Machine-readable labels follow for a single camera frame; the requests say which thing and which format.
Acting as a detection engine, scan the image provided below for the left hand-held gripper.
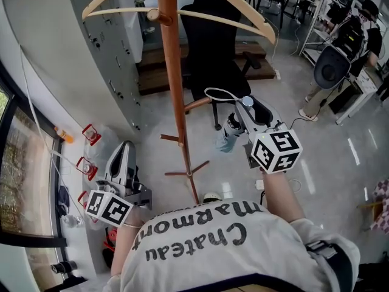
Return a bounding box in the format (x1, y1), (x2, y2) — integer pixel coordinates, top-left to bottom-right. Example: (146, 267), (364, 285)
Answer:
(85, 141), (153, 227)

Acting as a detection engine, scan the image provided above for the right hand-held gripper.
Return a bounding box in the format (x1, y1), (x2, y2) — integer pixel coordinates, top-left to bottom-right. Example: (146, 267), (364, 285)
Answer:
(234, 97), (303, 175)

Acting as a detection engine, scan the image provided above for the light blue folding umbrella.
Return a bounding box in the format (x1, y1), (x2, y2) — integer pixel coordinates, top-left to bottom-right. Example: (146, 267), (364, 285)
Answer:
(204, 86), (255, 154)

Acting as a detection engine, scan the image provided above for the brown wooden coat rack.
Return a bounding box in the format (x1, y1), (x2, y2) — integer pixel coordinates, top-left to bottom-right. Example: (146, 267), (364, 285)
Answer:
(146, 0), (213, 205)

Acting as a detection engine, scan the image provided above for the person's left forearm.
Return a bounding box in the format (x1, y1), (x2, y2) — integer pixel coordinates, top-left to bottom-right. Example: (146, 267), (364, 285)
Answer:
(111, 214), (143, 276)

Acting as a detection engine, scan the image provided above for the person's right forearm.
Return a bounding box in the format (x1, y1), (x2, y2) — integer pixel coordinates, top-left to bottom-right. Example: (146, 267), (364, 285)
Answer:
(261, 170), (306, 223)

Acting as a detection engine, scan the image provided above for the dark blue cloth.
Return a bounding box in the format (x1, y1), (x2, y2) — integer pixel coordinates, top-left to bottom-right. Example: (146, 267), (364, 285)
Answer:
(57, 186), (71, 215)

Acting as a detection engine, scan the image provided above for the orange drink bottle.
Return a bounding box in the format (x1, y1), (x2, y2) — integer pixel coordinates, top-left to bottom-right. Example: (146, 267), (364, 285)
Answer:
(53, 126), (74, 144)

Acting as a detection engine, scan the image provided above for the crumpled clear plastic bottle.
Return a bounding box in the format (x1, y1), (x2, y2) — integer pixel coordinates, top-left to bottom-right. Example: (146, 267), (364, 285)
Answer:
(62, 214), (83, 228)

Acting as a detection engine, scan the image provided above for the black office chair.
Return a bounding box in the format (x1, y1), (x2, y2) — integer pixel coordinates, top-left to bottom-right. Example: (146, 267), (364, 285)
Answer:
(179, 0), (262, 131)

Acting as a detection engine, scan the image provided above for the grey round seat shell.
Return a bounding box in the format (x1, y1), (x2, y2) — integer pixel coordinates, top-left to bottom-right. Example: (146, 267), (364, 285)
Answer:
(313, 46), (352, 90)

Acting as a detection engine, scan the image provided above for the black box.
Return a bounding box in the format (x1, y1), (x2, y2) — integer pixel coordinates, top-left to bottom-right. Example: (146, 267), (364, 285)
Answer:
(328, 85), (362, 115)

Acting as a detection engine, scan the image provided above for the dark wooden platform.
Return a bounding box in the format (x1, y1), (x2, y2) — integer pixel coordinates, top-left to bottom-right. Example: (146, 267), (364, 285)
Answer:
(136, 43), (276, 96)

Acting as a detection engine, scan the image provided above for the white storage shelf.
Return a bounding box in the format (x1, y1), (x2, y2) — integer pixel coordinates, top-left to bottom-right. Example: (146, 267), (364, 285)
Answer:
(299, 0), (341, 68)

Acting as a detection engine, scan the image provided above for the black cylindrical device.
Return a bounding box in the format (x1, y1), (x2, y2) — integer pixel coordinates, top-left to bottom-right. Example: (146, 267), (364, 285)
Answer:
(50, 260), (78, 275)

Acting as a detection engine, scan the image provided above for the grey metal cabinet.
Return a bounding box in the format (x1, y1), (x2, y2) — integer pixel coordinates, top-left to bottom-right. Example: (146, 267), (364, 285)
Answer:
(65, 0), (143, 132)

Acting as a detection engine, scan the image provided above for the person's white printed shirt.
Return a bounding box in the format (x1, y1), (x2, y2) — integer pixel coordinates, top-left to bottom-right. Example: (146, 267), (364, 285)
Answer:
(103, 199), (361, 292)

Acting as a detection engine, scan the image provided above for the white cabinet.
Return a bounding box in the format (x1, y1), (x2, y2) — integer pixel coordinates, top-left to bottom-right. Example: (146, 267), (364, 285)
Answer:
(121, 0), (143, 63)

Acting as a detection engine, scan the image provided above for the wooden stool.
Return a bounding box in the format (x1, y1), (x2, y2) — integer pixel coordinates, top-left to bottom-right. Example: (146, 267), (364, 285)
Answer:
(357, 201), (385, 231)

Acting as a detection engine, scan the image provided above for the checked purple white cloth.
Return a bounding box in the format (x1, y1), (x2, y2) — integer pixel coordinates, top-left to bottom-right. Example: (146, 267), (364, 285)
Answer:
(370, 179), (389, 231)

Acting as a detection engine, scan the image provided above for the light wooden clothes hanger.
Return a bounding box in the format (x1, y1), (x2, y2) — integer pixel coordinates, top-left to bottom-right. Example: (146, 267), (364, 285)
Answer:
(81, 0), (277, 44)

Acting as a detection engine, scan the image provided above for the black floor cable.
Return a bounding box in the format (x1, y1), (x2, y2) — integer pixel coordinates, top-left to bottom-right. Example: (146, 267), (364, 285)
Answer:
(290, 96), (328, 127)

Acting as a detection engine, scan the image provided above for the white power cord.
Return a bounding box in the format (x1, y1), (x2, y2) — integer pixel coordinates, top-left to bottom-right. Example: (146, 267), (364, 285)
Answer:
(272, 19), (301, 72)

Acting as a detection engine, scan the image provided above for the white wall cable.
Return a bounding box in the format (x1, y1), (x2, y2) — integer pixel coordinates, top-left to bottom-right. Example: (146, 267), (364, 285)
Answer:
(19, 46), (84, 221)

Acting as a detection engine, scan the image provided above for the black window frame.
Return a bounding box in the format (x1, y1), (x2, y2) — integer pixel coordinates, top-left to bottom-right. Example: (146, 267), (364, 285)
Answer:
(0, 59), (67, 249)

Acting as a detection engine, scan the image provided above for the black shoulder strap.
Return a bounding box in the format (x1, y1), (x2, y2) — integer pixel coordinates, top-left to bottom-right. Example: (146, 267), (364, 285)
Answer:
(305, 240), (353, 292)

